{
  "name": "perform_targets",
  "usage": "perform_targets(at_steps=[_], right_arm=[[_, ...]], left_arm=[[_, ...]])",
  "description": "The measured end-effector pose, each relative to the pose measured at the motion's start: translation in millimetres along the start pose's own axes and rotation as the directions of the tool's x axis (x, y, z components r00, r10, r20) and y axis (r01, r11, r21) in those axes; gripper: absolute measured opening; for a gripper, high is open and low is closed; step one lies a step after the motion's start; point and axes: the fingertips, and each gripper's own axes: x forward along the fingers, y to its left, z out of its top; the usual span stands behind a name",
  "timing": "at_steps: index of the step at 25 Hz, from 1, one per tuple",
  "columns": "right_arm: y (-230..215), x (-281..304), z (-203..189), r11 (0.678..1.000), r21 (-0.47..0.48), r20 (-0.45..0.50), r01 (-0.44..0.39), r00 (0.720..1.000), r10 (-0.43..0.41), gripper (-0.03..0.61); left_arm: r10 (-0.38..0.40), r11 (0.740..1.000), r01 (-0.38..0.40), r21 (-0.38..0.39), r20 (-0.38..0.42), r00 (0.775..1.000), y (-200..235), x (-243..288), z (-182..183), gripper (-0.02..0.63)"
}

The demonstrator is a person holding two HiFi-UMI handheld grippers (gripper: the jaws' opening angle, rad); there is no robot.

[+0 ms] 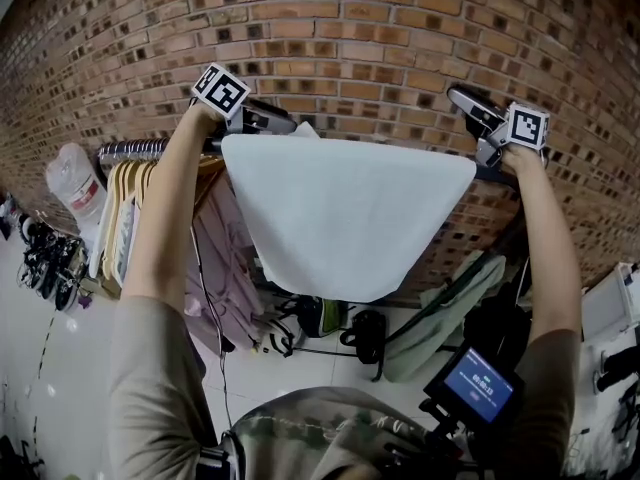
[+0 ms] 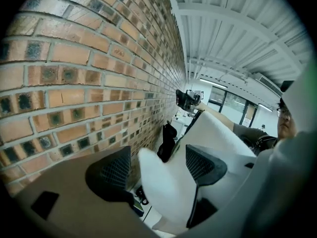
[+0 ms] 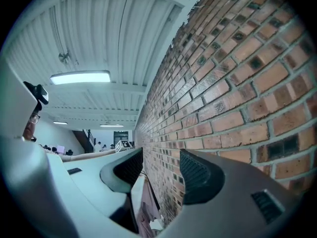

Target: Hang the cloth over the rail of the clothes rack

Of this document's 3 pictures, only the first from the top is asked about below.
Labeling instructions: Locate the cardboard box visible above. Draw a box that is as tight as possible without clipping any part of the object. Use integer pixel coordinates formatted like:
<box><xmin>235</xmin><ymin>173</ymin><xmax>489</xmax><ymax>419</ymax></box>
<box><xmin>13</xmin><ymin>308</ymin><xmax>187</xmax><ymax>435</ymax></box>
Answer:
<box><xmin>79</xmin><ymin>262</ymin><xmax>121</xmax><ymax>300</ymax></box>

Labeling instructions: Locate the row of wooden hangers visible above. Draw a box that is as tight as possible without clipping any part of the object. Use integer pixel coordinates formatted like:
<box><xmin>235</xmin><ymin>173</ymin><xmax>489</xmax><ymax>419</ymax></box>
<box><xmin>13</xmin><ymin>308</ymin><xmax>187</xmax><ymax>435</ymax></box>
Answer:
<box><xmin>87</xmin><ymin>157</ymin><xmax>226</xmax><ymax>287</ymax></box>

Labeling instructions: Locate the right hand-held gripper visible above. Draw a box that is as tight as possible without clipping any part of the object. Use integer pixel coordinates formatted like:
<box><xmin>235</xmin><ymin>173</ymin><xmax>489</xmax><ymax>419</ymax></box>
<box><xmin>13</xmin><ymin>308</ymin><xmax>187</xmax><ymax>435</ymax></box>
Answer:
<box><xmin>445</xmin><ymin>85</ymin><xmax>552</xmax><ymax>168</ymax></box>

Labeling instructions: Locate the pink robe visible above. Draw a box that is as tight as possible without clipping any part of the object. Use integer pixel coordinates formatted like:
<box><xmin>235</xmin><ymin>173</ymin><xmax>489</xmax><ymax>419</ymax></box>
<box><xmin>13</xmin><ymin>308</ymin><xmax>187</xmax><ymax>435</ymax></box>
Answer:
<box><xmin>182</xmin><ymin>170</ymin><xmax>266</xmax><ymax>352</ymax></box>

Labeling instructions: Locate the pale grey hanging garment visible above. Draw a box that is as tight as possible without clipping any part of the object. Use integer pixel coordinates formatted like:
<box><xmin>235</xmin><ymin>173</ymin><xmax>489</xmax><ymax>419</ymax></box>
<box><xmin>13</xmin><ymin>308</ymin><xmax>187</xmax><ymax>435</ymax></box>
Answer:
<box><xmin>88</xmin><ymin>200</ymin><xmax>144</xmax><ymax>287</ymax></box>

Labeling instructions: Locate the black green backpack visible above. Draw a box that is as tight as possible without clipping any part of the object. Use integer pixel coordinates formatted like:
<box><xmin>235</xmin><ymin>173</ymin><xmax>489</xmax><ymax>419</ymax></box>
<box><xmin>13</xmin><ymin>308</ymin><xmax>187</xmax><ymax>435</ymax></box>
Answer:
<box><xmin>274</xmin><ymin>292</ymin><xmax>351</xmax><ymax>339</ymax></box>

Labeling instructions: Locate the person's right forearm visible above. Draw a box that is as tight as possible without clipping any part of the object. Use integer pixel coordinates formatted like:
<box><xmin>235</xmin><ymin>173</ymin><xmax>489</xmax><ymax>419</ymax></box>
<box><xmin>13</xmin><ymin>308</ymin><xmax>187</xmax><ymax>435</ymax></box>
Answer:
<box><xmin>499</xmin><ymin>142</ymin><xmax>584</xmax><ymax>342</ymax></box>

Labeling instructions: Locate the pale green garment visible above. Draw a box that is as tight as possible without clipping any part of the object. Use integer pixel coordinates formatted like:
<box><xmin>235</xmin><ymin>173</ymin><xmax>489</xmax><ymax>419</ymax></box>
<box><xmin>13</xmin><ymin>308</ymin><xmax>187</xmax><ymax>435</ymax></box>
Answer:
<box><xmin>384</xmin><ymin>251</ymin><xmax>507</xmax><ymax>384</ymax></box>

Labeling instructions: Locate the black office chair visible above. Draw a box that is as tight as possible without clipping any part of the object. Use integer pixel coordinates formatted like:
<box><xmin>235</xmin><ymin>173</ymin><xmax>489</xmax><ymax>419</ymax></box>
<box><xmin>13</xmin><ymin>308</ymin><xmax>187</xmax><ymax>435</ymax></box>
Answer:
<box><xmin>464</xmin><ymin>262</ymin><xmax>534</xmax><ymax>364</ymax></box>

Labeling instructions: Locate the white storage box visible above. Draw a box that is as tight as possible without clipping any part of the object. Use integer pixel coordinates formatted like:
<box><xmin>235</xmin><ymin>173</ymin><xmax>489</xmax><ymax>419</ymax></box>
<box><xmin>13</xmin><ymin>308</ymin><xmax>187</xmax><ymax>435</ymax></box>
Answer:
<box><xmin>582</xmin><ymin>261</ymin><xmax>640</xmax><ymax>342</ymax></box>

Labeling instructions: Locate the black screen device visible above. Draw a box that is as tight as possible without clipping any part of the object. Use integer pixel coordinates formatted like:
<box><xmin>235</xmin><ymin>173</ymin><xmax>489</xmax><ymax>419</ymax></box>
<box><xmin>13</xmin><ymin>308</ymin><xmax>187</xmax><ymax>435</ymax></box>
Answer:
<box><xmin>423</xmin><ymin>345</ymin><xmax>524</xmax><ymax>437</ymax></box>

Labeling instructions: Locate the person's beige t-shirt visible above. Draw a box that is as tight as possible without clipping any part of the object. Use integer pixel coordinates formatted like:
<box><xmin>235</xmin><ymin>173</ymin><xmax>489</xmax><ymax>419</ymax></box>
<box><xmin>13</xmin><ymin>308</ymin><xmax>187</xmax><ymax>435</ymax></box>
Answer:
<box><xmin>107</xmin><ymin>297</ymin><xmax>584</xmax><ymax>480</ymax></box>

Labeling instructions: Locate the thin black cable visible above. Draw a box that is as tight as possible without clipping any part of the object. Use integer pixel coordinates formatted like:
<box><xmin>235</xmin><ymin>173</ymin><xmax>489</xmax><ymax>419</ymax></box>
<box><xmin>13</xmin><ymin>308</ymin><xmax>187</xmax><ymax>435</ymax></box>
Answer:
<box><xmin>191</xmin><ymin>225</ymin><xmax>234</xmax><ymax>429</ymax></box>

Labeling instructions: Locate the black chest rig mount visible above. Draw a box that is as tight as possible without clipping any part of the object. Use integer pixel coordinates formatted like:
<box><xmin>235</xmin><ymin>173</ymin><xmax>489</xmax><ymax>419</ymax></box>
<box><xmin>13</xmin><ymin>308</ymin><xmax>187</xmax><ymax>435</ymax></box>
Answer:
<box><xmin>384</xmin><ymin>400</ymin><xmax>481</xmax><ymax>480</ymax></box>

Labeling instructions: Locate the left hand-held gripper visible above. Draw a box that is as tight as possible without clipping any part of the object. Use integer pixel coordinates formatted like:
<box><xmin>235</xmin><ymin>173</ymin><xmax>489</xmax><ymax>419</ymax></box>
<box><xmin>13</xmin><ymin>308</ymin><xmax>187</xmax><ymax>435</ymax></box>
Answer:
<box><xmin>192</xmin><ymin>61</ymin><xmax>300</xmax><ymax>137</ymax></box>

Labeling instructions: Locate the pile of dark shoes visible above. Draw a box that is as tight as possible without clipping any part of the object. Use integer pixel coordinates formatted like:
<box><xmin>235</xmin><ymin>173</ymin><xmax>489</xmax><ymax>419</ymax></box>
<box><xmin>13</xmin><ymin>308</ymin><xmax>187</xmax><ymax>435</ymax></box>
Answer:
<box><xmin>17</xmin><ymin>212</ymin><xmax>89</xmax><ymax>312</ymax></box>

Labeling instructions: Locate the black floor equipment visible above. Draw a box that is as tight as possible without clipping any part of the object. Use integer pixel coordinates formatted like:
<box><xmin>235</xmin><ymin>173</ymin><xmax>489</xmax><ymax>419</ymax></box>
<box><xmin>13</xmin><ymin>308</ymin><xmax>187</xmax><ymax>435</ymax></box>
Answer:
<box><xmin>594</xmin><ymin>350</ymin><xmax>640</xmax><ymax>444</ymax></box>

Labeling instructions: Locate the black clothes rack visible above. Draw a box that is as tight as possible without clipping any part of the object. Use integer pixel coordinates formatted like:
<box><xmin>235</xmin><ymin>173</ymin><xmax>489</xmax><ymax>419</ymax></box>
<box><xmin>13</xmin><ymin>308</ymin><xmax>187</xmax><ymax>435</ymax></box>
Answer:
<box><xmin>97</xmin><ymin>137</ymin><xmax>531</xmax><ymax>384</ymax></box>

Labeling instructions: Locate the striped shoulder strap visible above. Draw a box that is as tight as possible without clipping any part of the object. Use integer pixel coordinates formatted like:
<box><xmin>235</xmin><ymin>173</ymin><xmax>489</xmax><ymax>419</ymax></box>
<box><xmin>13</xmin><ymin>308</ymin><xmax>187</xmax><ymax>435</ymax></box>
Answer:
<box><xmin>197</xmin><ymin>445</ymin><xmax>236</xmax><ymax>480</ymax></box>

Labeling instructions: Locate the person's left forearm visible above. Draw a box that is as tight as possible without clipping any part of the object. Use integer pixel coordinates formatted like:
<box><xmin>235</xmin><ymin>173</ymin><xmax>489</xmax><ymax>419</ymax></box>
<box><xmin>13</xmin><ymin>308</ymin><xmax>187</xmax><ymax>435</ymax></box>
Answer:
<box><xmin>119</xmin><ymin>102</ymin><xmax>229</xmax><ymax>314</ymax></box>

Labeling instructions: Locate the white towel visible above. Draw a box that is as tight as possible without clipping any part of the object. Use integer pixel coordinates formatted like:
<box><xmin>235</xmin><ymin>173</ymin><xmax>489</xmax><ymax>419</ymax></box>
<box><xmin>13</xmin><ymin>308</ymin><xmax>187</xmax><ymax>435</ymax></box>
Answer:
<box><xmin>219</xmin><ymin>121</ymin><xmax>479</xmax><ymax>303</ymax></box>

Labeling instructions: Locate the white black sneaker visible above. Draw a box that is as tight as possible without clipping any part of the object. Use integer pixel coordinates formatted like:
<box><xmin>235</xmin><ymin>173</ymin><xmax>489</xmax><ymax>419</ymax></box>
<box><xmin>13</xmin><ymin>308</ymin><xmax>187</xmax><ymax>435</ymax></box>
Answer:
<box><xmin>264</xmin><ymin>317</ymin><xmax>301</xmax><ymax>358</ymax></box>

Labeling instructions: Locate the black bag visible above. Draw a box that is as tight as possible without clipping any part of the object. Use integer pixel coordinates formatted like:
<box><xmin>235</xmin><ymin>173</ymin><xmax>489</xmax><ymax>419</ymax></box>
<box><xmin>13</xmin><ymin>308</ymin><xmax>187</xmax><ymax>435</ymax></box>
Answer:
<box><xmin>339</xmin><ymin>310</ymin><xmax>389</xmax><ymax>367</ymax></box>

